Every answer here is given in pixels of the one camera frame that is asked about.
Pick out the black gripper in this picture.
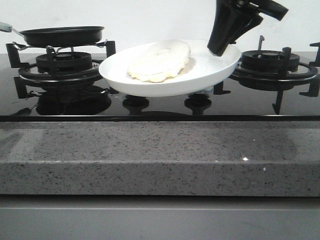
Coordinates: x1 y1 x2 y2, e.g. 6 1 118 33
207 0 289 57

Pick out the fried egg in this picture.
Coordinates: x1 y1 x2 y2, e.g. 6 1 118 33
127 39 191 83

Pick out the white round plate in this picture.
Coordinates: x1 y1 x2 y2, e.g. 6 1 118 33
98 39 242 97

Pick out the black frying pan green handle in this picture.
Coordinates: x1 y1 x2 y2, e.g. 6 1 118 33
0 22 105 48

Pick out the right black burner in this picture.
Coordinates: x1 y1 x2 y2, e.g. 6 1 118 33
239 50 285 73

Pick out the black burner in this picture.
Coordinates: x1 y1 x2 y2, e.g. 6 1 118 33
239 50 285 73
35 52 92 74

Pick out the right black pan support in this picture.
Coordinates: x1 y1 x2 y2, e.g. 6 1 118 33
229 35 320 115

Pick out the black pan support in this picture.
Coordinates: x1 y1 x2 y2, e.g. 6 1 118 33
229 35 320 115
0 47 102 104

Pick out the right silver stove knob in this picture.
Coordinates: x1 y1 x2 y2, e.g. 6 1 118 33
199 86 214 96

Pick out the left black burner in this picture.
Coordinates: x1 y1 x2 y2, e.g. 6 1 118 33
35 52 92 74

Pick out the black glass gas hob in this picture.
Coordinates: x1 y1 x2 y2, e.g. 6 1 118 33
0 54 320 122

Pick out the left black pan support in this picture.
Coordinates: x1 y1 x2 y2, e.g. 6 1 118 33
0 47 102 104

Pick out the chrome wire pan trivet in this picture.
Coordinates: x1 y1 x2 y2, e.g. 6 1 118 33
6 40 109 54

